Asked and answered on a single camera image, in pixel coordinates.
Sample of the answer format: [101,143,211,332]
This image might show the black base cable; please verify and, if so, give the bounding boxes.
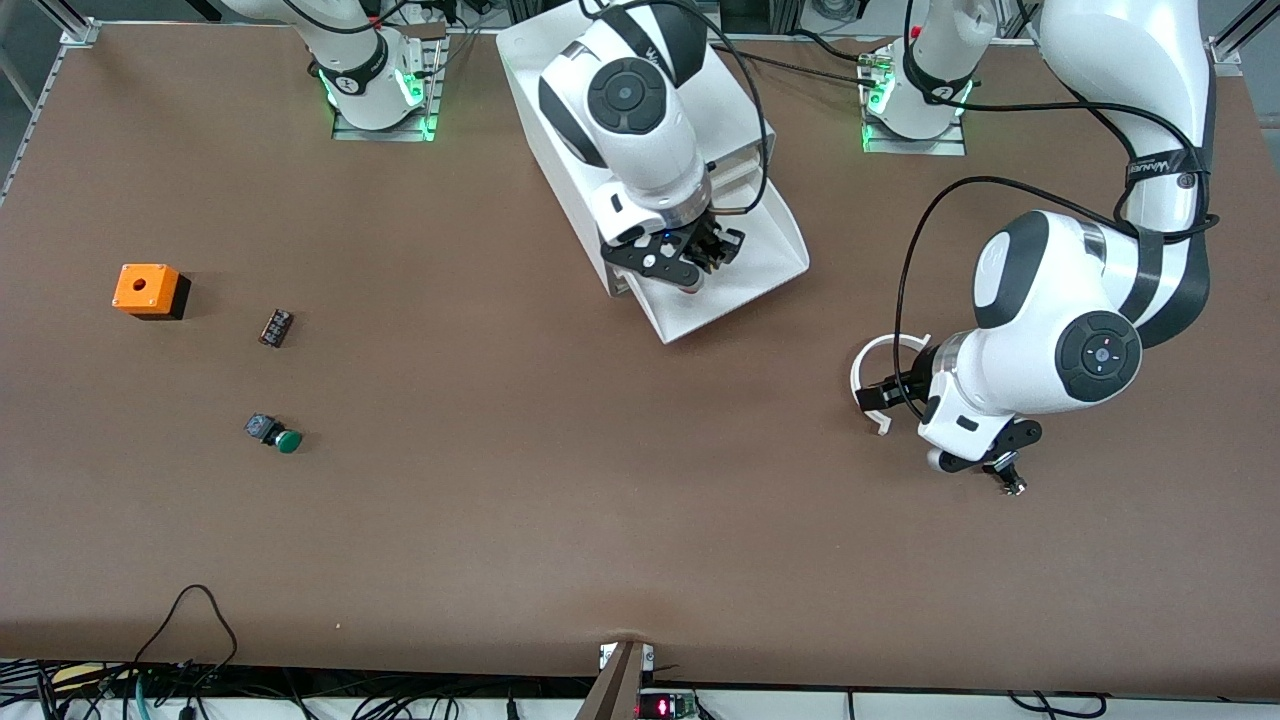
[708,28,881,93]

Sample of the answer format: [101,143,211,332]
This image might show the black looped cable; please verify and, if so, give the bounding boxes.
[135,584,239,691]

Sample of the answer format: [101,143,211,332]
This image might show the orange button box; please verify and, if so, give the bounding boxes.
[112,263,191,321]

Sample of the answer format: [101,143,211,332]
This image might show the camera mount strut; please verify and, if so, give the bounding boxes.
[575,640,657,720]

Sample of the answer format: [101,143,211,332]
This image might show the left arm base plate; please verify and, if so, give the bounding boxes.
[860,50,969,157]

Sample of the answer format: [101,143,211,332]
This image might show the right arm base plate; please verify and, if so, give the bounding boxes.
[330,25,448,143]

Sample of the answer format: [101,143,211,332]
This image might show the green push button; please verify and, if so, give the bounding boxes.
[244,413,303,455]

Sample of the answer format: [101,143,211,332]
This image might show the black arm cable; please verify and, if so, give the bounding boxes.
[575,0,771,216]
[893,95,1221,406]

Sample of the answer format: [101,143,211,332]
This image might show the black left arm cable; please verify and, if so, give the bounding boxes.
[893,95,1221,406]

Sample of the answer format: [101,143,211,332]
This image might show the aluminium frame profile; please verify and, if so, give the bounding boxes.
[1208,0,1280,79]
[0,0,101,206]

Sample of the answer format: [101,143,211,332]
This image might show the white curved plastic piece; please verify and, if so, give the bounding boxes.
[850,332,933,437]

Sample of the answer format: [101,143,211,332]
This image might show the red display device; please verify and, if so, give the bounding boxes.
[637,689,701,720]

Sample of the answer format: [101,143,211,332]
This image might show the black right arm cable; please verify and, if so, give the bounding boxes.
[575,0,771,216]

